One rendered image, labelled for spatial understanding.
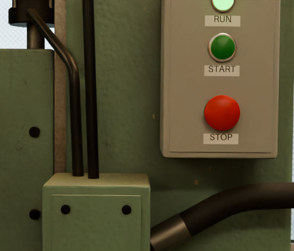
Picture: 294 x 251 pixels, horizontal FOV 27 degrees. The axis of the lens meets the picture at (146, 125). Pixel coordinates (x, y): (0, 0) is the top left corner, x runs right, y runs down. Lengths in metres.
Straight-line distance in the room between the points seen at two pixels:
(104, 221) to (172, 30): 0.17
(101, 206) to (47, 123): 0.15
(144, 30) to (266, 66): 0.13
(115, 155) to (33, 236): 0.13
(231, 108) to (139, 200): 0.11
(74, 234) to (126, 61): 0.17
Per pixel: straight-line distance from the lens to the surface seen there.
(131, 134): 0.59
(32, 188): 0.65
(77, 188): 0.52
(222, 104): 0.53
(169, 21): 0.54
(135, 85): 0.59
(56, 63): 0.63
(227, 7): 0.54
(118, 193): 0.52
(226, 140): 0.54
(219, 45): 0.53
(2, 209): 0.66
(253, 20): 0.54
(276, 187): 0.57
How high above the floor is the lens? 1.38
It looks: 3 degrees down
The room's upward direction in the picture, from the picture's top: 1 degrees clockwise
